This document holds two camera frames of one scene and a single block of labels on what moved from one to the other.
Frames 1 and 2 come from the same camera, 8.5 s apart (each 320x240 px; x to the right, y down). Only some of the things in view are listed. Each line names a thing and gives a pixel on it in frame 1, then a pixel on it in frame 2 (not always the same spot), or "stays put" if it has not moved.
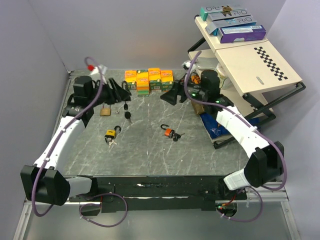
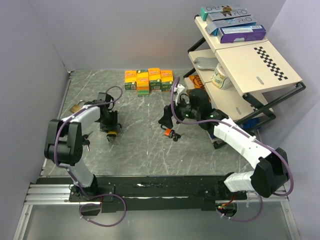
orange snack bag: [195, 79] stays put
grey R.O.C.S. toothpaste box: [229, 19] stays put
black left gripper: [113, 97] -> [113, 125]
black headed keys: [127, 114] -> [85, 142]
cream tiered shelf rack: [253, 76] stays put
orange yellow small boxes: [143, 80] stays put
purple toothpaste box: [231, 34] stays put
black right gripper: [170, 96] -> [166, 119]
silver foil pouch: [207, 62] stays put
